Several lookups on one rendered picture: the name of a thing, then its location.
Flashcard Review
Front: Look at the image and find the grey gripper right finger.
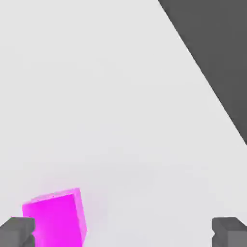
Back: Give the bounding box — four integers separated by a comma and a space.
211, 217, 247, 247

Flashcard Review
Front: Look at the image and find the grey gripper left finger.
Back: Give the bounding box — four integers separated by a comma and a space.
0, 217, 36, 247

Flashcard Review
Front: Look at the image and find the small magenta cube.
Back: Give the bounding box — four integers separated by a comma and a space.
22, 187, 88, 247

